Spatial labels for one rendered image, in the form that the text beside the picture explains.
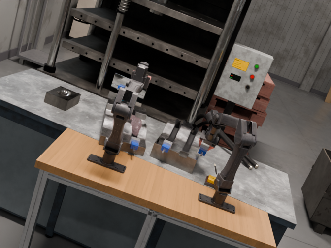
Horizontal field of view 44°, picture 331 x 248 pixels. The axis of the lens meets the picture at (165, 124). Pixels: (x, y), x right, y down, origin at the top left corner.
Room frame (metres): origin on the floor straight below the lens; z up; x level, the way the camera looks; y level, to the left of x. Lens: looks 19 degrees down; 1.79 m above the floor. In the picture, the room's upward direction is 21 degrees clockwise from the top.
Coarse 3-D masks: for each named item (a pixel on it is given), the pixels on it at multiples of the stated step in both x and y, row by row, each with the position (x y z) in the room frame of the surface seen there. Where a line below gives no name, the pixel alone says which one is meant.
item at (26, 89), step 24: (24, 72) 2.76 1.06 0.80; (0, 96) 2.22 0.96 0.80; (24, 96) 2.34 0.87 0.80; (96, 96) 2.81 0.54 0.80; (72, 120) 2.27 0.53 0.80; (96, 120) 2.40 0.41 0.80; (168, 168) 2.11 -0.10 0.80; (216, 168) 2.35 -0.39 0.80; (240, 168) 2.49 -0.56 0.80; (264, 168) 2.64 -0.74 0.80; (240, 192) 2.14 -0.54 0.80; (264, 192) 2.26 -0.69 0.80; (288, 192) 2.39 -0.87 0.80; (288, 216) 2.07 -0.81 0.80
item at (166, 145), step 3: (165, 141) 2.18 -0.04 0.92; (168, 141) 2.20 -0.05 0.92; (165, 144) 2.17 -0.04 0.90; (168, 144) 2.17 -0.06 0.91; (171, 144) 2.17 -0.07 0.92; (162, 147) 2.13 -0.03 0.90; (165, 147) 2.13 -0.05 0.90; (168, 147) 2.14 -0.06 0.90; (162, 150) 2.13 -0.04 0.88; (165, 150) 2.13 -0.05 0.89; (168, 150) 2.15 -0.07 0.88; (162, 153) 2.08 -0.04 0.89
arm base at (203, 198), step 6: (216, 192) 1.89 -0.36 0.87; (198, 198) 1.89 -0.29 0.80; (204, 198) 1.90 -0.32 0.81; (210, 198) 1.93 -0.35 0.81; (216, 198) 1.88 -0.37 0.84; (222, 198) 1.88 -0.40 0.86; (210, 204) 1.87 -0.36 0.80; (216, 204) 1.87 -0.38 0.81; (222, 204) 1.89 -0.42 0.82; (228, 204) 1.93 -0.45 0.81; (228, 210) 1.88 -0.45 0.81; (234, 210) 1.90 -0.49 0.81
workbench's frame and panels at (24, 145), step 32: (0, 128) 2.24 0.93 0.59; (32, 128) 2.22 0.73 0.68; (64, 128) 2.15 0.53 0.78; (0, 160) 2.23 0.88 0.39; (32, 160) 2.21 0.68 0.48; (0, 192) 2.23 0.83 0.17; (32, 192) 2.21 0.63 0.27; (64, 192) 2.19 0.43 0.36; (64, 224) 2.18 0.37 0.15; (96, 224) 2.16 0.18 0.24; (128, 224) 2.15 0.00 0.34; (160, 224) 2.13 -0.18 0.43; (288, 224) 2.02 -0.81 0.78
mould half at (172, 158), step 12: (168, 120) 2.49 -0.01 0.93; (168, 132) 2.39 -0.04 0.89; (180, 132) 2.42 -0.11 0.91; (192, 132) 2.65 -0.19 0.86; (156, 144) 2.17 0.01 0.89; (180, 144) 2.30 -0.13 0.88; (192, 144) 2.36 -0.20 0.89; (156, 156) 2.16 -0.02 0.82; (168, 156) 2.16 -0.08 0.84; (180, 156) 2.15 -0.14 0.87; (192, 156) 2.17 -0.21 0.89; (180, 168) 2.15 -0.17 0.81; (192, 168) 2.14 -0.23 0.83
